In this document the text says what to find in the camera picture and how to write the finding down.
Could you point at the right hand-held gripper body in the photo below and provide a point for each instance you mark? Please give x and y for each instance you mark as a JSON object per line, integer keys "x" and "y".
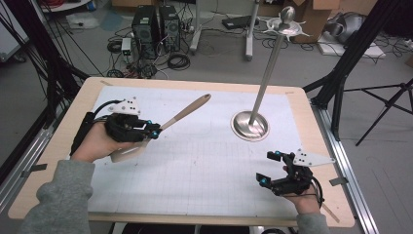
{"x": 297, "y": 180}

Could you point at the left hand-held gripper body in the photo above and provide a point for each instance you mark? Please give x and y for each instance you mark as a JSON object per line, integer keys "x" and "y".
{"x": 123, "y": 128}

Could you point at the wooden slotted spatula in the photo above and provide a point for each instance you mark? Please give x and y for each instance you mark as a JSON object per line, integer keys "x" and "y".
{"x": 188, "y": 109}

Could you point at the person's right hand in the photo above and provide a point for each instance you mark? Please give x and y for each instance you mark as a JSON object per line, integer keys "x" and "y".
{"x": 307, "y": 203}

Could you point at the person's left hand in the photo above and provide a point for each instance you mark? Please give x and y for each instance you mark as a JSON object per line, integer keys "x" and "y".
{"x": 94, "y": 144}

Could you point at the metal utensil stand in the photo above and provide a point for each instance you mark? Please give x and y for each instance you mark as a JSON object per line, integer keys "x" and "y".
{"x": 251, "y": 128}

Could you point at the white grid mat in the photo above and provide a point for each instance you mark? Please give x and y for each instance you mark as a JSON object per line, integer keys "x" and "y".
{"x": 201, "y": 169}

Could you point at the small white box device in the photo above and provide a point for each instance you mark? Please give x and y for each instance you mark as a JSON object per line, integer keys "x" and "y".
{"x": 126, "y": 47}

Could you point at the black computer tower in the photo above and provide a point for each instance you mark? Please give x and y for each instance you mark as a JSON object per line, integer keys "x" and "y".
{"x": 169, "y": 27}
{"x": 144, "y": 31}

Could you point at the white stand leg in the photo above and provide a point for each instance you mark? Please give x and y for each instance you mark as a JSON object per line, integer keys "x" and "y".
{"x": 250, "y": 39}
{"x": 195, "y": 35}

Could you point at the black tripod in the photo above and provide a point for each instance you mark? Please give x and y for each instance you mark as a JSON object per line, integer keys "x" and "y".
{"x": 386, "y": 104}

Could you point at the white foam board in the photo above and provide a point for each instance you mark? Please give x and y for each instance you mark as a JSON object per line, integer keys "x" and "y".
{"x": 357, "y": 50}

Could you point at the flat black device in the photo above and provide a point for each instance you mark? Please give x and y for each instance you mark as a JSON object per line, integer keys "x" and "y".
{"x": 237, "y": 22}

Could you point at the grey helmet-like device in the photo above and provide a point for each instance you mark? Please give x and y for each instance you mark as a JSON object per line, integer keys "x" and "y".
{"x": 345, "y": 27}

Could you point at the cardboard box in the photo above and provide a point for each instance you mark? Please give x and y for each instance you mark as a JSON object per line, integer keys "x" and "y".
{"x": 319, "y": 16}

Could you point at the black rail clip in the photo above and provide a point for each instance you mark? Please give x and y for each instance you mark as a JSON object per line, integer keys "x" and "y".
{"x": 35, "y": 169}
{"x": 337, "y": 181}

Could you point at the aluminium rail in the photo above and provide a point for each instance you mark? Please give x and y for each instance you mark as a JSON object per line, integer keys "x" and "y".
{"x": 354, "y": 182}
{"x": 22, "y": 162}

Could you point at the black frame post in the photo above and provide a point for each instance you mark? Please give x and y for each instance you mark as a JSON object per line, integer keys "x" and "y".
{"x": 350, "y": 55}
{"x": 52, "y": 71}

